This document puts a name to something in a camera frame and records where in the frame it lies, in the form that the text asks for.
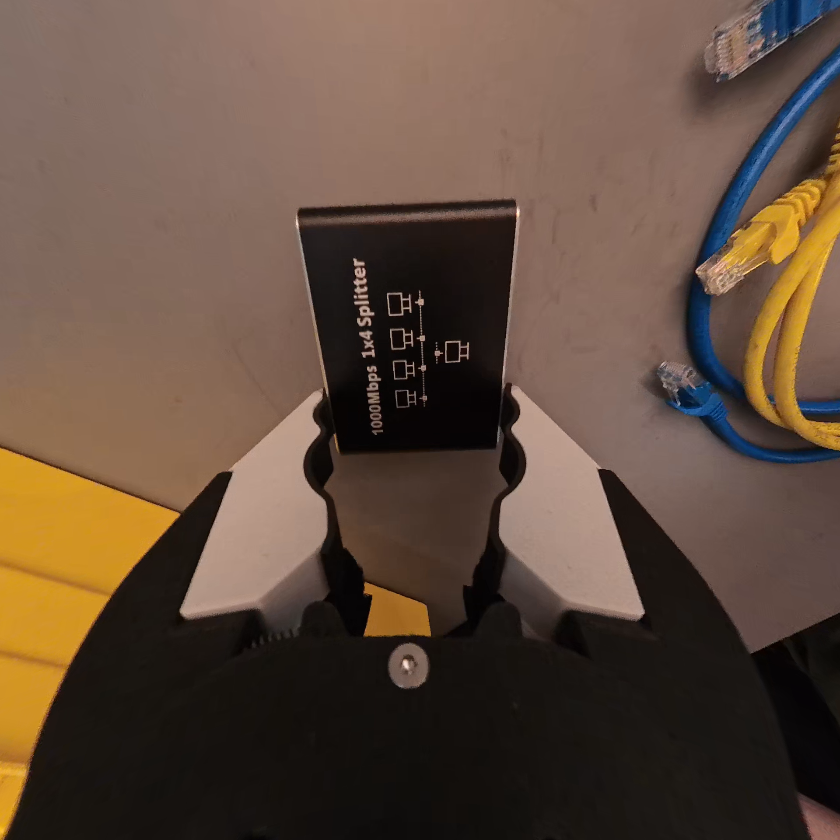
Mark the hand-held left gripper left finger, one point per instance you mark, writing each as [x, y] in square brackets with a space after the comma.
[262, 525]

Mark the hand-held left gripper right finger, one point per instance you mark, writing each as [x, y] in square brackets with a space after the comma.
[564, 538]

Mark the black ethernet splitter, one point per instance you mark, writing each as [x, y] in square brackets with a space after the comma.
[459, 275]

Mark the yellow plastic bin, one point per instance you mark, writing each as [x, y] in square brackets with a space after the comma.
[65, 558]

